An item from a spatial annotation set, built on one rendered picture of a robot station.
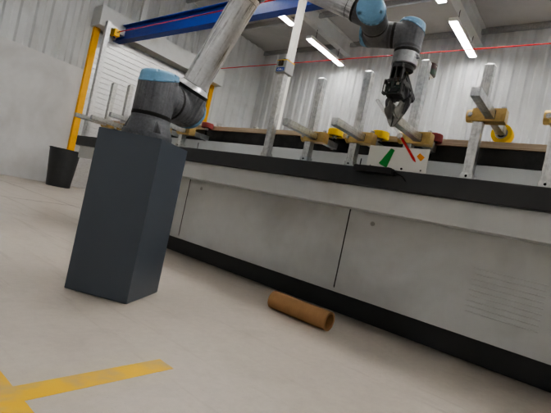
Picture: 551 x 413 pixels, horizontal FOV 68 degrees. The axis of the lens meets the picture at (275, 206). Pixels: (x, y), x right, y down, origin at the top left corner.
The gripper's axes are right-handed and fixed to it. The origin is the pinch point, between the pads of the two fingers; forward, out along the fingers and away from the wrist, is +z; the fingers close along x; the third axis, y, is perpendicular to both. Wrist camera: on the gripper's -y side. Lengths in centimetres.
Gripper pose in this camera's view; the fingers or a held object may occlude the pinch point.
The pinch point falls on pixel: (393, 124)
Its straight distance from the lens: 153.6
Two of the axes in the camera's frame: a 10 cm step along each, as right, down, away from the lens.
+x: 7.6, 1.7, -6.3
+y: -6.1, -1.6, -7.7
